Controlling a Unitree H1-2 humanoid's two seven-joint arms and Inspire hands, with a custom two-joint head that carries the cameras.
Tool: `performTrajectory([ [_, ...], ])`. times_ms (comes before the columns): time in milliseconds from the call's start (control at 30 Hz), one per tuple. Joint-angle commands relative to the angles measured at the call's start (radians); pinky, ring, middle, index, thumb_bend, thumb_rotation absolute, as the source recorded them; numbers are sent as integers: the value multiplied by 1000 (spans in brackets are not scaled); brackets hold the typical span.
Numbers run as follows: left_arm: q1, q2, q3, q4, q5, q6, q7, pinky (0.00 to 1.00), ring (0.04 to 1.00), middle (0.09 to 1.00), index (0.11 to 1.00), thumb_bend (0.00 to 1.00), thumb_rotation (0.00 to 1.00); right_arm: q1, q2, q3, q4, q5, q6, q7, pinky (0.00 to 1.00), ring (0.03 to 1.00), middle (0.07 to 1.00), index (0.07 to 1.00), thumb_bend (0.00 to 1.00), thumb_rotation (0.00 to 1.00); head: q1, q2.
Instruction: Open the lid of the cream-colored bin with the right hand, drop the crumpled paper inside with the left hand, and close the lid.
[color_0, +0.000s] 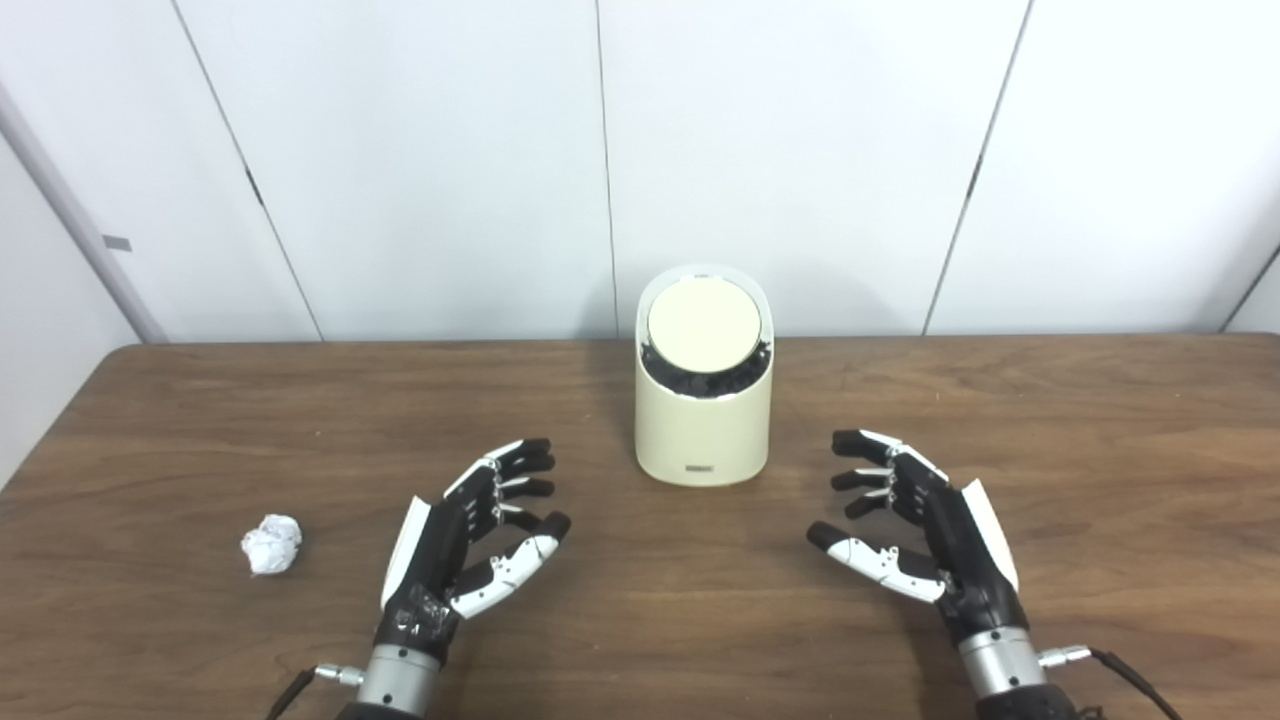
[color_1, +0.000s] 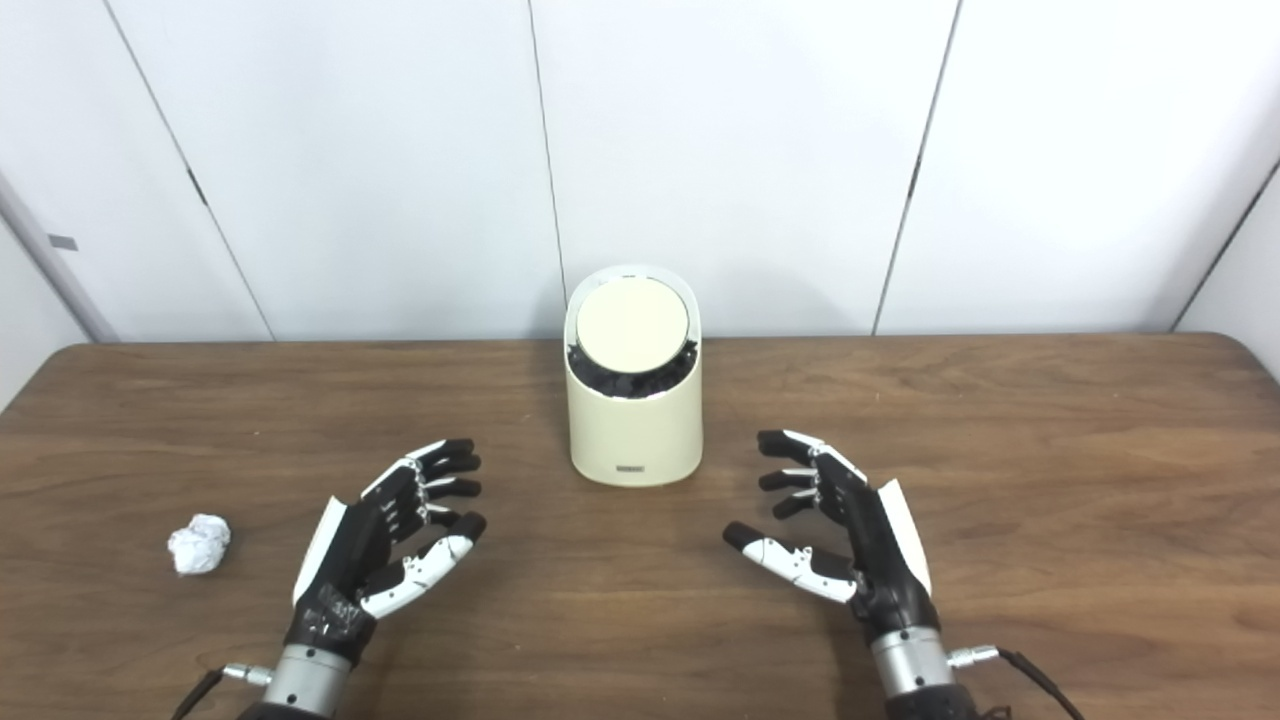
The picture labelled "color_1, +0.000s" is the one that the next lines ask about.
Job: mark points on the white paper ball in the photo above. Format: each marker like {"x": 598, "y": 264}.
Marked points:
{"x": 198, "y": 545}

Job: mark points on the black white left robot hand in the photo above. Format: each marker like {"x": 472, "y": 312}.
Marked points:
{"x": 345, "y": 560}

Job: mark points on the black bin liner bag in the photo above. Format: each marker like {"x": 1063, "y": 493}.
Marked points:
{"x": 630, "y": 383}

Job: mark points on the grey wall post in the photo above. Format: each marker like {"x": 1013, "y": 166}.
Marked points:
{"x": 55, "y": 260}

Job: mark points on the cream-colored bin body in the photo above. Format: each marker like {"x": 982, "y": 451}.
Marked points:
{"x": 635, "y": 435}

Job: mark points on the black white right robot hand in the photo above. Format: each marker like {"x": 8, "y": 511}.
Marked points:
{"x": 885, "y": 565}

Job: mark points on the round cream bin lid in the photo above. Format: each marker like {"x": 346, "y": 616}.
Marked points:
{"x": 632, "y": 325}

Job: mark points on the small grey wall tag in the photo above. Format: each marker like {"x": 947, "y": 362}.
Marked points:
{"x": 62, "y": 243}

